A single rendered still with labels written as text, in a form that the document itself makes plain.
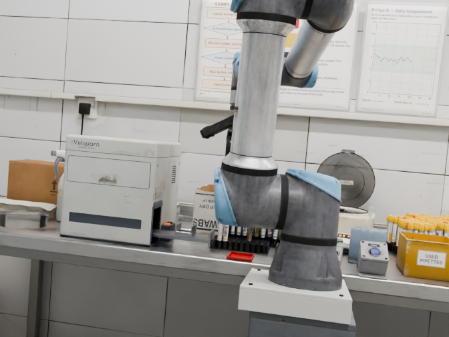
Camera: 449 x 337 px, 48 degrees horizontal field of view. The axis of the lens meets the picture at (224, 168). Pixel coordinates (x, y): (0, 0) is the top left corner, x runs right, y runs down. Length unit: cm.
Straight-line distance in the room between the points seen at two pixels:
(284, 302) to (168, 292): 122
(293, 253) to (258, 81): 34
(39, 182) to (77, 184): 46
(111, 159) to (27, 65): 99
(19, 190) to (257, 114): 124
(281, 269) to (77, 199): 71
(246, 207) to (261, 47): 31
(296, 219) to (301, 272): 10
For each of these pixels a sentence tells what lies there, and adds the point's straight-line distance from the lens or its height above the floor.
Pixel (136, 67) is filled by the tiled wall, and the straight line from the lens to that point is 214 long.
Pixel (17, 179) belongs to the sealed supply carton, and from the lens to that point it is 201.
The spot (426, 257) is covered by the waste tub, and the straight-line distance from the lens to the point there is 143.
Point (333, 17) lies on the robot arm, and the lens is 103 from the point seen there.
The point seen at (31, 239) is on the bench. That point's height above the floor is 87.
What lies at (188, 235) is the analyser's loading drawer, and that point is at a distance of 143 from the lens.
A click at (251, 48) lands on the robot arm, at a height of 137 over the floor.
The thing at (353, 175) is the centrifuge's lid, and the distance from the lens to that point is 195.
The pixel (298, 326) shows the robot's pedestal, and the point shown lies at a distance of 100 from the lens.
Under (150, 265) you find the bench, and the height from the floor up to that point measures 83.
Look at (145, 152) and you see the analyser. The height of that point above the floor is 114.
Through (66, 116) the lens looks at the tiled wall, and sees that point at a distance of 224.
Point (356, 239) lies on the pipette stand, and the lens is 150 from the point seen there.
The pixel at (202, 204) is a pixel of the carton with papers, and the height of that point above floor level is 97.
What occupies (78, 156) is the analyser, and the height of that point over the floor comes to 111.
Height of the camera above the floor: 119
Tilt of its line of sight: 3 degrees down
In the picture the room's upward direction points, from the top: 5 degrees clockwise
